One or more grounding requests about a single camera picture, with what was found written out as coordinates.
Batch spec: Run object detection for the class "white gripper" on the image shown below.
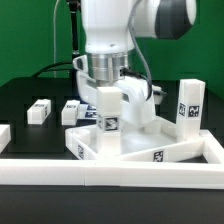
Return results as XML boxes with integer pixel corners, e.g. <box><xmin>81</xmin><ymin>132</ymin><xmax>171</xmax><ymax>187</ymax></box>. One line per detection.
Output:
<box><xmin>73</xmin><ymin>54</ymin><xmax>155</xmax><ymax>127</ymax></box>

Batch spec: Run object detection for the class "white desk top tray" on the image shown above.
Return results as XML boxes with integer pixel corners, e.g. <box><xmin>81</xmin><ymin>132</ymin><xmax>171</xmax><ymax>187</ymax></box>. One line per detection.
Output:
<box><xmin>65</xmin><ymin>117</ymin><xmax>213</xmax><ymax>162</ymax></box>

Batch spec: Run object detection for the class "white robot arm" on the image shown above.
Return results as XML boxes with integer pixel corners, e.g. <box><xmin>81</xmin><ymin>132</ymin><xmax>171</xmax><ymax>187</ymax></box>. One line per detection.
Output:
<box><xmin>73</xmin><ymin>0</ymin><xmax>197</xmax><ymax>127</ymax></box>

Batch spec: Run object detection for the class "fiducial marker sheet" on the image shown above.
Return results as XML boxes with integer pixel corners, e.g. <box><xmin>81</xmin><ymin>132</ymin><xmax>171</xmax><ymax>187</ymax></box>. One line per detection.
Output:
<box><xmin>78</xmin><ymin>104</ymin><xmax>97</xmax><ymax>120</ymax></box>

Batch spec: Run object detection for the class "white right fence piece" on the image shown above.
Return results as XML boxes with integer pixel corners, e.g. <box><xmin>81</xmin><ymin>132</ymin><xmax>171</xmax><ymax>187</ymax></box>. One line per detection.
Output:
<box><xmin>200</xmin><ymin>130</ymin><xmax>224</xmax><ymax>165</ymax></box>

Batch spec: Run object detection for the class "white fence piece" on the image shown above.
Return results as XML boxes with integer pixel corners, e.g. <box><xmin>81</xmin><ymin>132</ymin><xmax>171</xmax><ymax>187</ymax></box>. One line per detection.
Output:
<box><xmin>0</xmin><ymin>124</ymin><xmax>11</xmax><ymax>153</ymax></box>
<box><xmin>200</xmin><ymin>130</ymin><xmax>224</xmax><ymax>165</ymax></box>

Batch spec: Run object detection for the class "white left fence piece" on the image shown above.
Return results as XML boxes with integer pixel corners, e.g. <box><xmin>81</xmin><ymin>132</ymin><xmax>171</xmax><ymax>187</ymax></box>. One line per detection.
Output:
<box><xmin>0</xmin><ymin>124</ymin><xmax>11</xmax><ymax>153</ymax></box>

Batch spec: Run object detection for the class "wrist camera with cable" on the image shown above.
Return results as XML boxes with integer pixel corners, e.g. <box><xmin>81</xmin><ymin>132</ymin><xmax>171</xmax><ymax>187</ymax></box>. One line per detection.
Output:
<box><xmin>121</xmin><ymin>0</ymin><xmax>168</xmax><ymax>106</ymax></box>

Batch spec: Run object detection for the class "white cable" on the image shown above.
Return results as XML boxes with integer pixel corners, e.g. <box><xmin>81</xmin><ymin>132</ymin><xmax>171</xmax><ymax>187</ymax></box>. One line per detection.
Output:
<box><xmin>53</xmin><ymin>0</ymin><xmax>63</xmax><ymax>69</ymax></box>

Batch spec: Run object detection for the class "black cable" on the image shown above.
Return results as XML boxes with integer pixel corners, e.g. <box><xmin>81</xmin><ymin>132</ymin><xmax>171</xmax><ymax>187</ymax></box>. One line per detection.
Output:
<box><xmin>31</xmin><ymin>60</ymin><xmax>76</xmax><ymax>79</ymax></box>

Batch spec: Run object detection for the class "white front fence wall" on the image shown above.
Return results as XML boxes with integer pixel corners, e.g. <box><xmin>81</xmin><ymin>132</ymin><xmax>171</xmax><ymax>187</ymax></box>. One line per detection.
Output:
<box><xmin>0</xmin><ymin>159</ymin><xmax>224</xmax><ymax>189</ymax></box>

